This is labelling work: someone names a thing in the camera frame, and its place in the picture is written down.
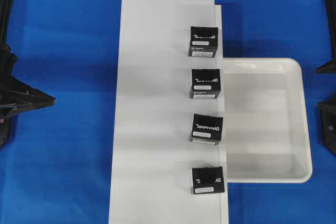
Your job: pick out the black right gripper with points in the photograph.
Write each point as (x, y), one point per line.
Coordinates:
(16, 96)

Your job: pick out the black white box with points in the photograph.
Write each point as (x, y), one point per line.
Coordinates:
(207, 180)
(203, 42)
(206, 129)
(205, 84)

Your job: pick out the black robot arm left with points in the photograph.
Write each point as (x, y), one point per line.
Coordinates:
(327, 110)

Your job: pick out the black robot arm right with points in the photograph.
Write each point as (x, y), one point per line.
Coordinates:
(6, 127)

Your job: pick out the white base board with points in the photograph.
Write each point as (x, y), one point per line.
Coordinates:
(153, 157)

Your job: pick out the white plastic tray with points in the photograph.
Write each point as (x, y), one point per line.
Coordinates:
(266, 121)

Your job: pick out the blue table mat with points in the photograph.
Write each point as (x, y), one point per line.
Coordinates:
(56, 167)

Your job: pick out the black frame rail left side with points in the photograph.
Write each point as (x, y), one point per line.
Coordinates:
(6, 8)

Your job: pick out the black aluminium frame rail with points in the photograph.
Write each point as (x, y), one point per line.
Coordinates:
(330, 5)

